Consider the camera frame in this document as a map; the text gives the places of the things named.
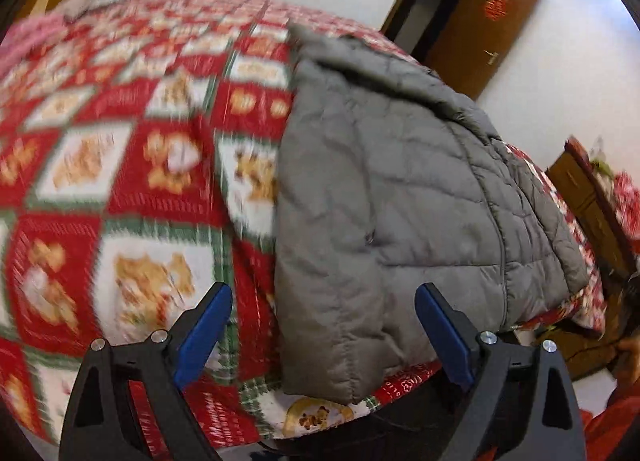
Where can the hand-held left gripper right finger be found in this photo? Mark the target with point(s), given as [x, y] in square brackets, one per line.
[445, 336]

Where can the person's red garment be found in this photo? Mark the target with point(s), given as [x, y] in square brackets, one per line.
[615, 421]

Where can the person's dark pants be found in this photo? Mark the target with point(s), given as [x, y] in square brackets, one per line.
[400, 421]

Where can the striped pillow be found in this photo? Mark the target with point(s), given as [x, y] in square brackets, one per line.
[97, 1]

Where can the red patterned bedspread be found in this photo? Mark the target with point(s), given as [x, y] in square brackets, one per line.
[125, 166]

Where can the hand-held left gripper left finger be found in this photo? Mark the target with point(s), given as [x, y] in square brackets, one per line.
[205, 336]

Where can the grey puffer jacket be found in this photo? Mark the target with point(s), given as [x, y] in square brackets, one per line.
[390, 201]

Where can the brown wooden door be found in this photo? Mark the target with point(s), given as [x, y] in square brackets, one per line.
[480, 41]

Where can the red paper door decoration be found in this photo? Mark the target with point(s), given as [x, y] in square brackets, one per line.
[494, 8]

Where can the red white patterned cloth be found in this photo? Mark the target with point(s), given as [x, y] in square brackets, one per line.
[627, 196]

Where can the brown wooden cabinet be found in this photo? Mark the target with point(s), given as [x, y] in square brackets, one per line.
[585, 206]

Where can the dark wooden door frame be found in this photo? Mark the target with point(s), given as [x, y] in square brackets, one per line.
[425, 6]

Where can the pink quilt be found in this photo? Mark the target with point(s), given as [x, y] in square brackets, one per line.
[35, 27]

